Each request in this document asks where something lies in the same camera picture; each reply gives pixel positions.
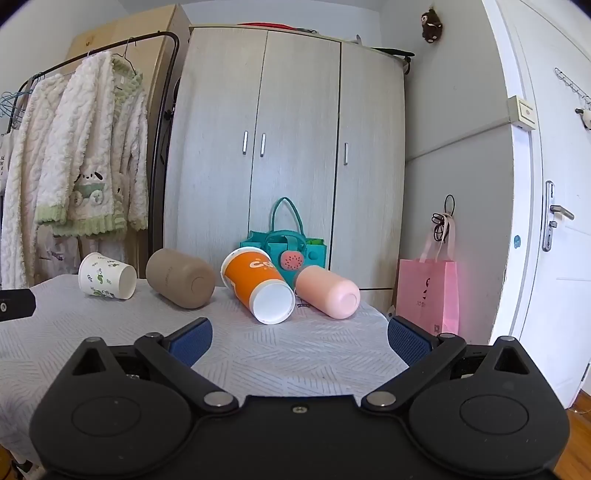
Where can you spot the orange paper cup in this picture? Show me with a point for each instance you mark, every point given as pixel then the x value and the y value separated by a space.
pixel 249 277

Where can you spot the pink paper shopping bag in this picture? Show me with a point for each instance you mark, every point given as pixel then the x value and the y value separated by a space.
pixel 427 295

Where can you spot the black clothes rack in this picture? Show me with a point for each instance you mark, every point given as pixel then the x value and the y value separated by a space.
pixel 156 203

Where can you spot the brown plush toy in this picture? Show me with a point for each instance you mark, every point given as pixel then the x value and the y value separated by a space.
pixel 431 25

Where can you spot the light wood-grain wardrobe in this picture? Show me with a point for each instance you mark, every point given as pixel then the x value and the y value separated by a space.
pixel 300 138

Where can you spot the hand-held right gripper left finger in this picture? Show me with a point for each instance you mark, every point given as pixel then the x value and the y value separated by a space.
pixel 191 339

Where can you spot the teal felt handbag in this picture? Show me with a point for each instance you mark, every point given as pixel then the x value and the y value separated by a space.
pixel 316 256

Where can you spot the white fluffy robe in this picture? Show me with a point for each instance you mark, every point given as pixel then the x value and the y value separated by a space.
pixel 23 194

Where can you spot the pink watermelon charm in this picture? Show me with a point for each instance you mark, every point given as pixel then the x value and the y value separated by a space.
pixel 294 261

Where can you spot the white patterned tablecloth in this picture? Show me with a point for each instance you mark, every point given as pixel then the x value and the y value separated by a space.
pixel 286 350

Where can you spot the pink plastic cup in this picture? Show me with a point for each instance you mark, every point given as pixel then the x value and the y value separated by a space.
pixel 325 290

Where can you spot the white door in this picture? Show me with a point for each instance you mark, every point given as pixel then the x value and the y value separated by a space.
pixel 563 258

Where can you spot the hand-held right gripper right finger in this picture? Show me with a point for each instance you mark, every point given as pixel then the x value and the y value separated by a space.
pixel 408 341

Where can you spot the small plush hanging ornament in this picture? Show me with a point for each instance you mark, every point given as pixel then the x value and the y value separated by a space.
pixel 585 117

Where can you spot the white green-print paper cup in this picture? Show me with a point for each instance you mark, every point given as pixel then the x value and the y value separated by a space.
pixel 101 276

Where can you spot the white light switch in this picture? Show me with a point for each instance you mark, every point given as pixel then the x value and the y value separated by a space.
pixel 524 113

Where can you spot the tan wooden cabinet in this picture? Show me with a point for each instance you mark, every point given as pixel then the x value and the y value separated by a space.
pixel 147 41

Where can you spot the black object on wardrobe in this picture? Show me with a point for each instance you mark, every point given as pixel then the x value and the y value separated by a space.
pixel 397 54

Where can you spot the white robe with green trim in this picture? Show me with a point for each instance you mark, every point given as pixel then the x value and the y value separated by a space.
pixel 92 138

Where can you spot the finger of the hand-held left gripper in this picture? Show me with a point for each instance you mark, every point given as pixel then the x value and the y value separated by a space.
pixel 16 305

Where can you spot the tan plastic cup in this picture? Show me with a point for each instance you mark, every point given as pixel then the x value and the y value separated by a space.
pixel 178 277

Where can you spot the metal wall hook rack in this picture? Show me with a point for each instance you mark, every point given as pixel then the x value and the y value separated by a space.
pixel 572 85

